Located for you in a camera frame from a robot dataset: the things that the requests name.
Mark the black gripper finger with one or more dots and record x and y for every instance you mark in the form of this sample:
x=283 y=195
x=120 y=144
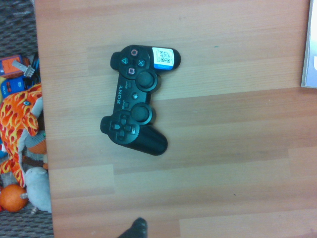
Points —
x=137 y=229

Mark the black Sony gamepad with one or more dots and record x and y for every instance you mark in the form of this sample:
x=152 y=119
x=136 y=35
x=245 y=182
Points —
x=138 y=104

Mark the grey woven wicker basket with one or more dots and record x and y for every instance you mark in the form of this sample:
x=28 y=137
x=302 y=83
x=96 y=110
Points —
x=15 y=29

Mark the reddish wooden coffee table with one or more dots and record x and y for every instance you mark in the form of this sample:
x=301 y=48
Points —
x=198 y=161

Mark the light grey plush toy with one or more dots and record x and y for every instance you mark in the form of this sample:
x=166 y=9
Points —
x=38 y=188

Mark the orange ball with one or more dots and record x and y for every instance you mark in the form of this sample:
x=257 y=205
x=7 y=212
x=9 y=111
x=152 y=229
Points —
x=12 y=198

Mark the grey orange knitted plush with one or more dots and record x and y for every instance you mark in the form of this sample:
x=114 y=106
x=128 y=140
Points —
x=37 y=146

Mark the teal blue plush toy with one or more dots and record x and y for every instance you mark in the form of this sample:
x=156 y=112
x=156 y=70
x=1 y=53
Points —
x=2 y=151

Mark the orange flame pattern plush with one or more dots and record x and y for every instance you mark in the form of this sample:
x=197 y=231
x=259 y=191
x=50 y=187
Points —
x=15 y=116

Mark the blue police toy car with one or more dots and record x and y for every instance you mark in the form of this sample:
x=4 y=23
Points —
x=13 y=85

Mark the red toy car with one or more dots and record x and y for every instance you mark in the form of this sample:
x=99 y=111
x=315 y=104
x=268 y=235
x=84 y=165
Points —
x=8 y=65

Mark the magazines on table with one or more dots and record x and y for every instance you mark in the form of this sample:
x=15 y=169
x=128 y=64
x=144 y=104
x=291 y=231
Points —
x=310 y=49

